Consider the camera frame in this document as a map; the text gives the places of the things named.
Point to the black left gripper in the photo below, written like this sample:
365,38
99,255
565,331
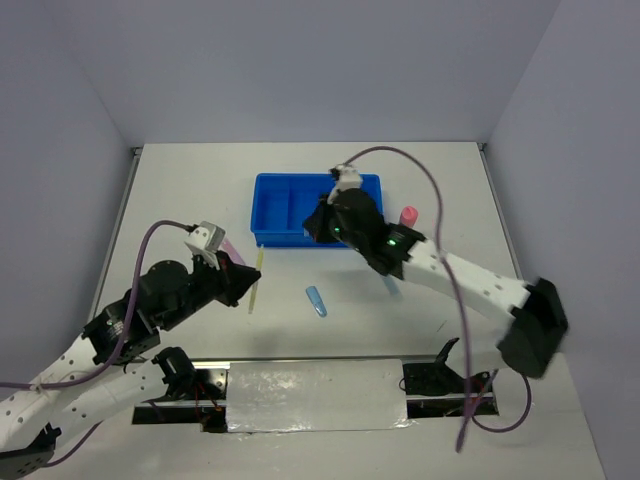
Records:
235,279

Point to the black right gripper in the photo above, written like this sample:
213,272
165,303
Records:
316,223

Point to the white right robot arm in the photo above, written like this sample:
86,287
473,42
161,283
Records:
530,317

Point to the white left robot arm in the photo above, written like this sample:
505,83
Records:
117,361

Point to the purple highlighter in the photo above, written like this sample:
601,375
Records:
231,251

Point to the blue compartment tray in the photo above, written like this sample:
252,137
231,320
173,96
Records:
281,203

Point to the blue highlighter near centre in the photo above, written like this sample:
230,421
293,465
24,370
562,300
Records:
316,301

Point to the pink capped glue stick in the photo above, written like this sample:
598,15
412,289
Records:
409,216

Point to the light blue highlighter right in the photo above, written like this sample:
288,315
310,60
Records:
392,287

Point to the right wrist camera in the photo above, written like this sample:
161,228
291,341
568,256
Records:
345,177

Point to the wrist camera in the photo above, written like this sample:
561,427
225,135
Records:
205,241
345,177

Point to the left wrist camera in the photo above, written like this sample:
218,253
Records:
205,241

